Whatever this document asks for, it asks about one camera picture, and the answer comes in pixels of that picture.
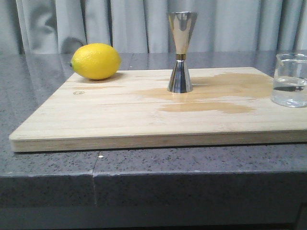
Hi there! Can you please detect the grey curtain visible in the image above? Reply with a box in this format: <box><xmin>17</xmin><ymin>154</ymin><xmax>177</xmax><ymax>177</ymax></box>
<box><xmin>0</xmin><ymin>0</ymin><xmax>307</xmax><ymax>55</ymax></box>

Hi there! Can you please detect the yellow lemon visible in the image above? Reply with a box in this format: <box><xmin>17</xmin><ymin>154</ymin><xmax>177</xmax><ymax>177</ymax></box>
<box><xmin>71</xmin><ymin>43</ymin><xmax>121</xmax><ymax>80</ymax></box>

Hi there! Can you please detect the clear glass beaker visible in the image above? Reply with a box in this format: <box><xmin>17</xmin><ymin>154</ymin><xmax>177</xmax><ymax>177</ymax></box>
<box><xmin>271</xmin><ymin>53</ymin><xmax>307</xmax><ymax>108</ymax></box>

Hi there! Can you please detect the steel double jigger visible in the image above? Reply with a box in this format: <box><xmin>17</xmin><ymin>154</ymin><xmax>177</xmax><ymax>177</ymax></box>
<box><xmin>168</xmin><ymin>11</ymin><xmax>198</xmax><ymax>93</ymax></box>

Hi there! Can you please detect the wooden cutting board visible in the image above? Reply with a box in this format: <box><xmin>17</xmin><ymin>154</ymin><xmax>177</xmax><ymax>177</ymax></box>
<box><xmin>9</xmin><ymin>67</ymin><xmax>307</xmax><ymax>152</ymax></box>

